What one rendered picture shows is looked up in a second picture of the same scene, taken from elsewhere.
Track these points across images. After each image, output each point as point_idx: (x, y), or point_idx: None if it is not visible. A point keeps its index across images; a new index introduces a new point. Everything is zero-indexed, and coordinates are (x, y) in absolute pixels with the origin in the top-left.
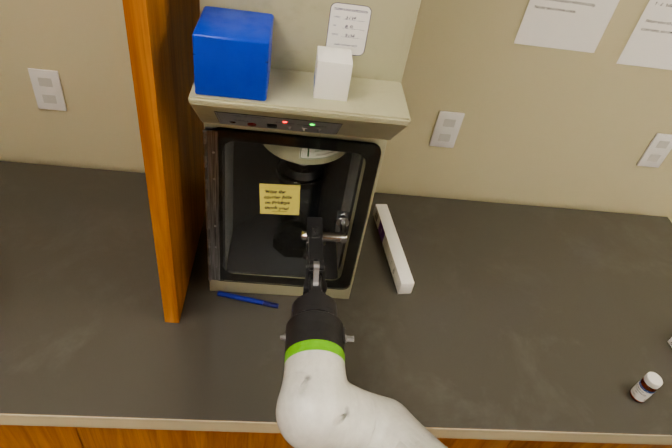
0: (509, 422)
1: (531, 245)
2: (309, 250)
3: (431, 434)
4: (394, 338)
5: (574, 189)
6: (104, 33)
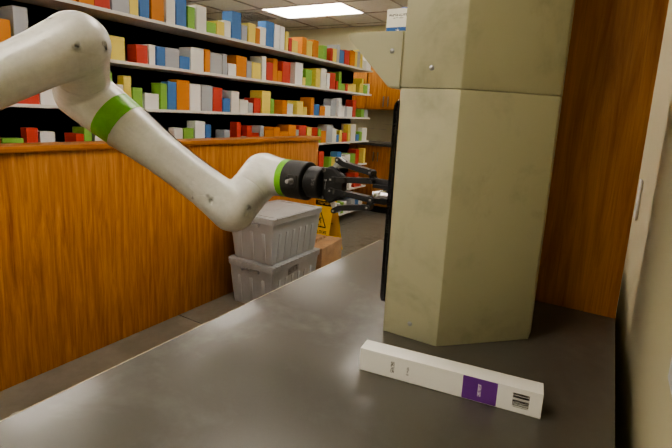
0: (156, 351)
1: None
2: (357, 164)
3: (206, 175)
4: (313, 334)
5: None
6: (654, 142)
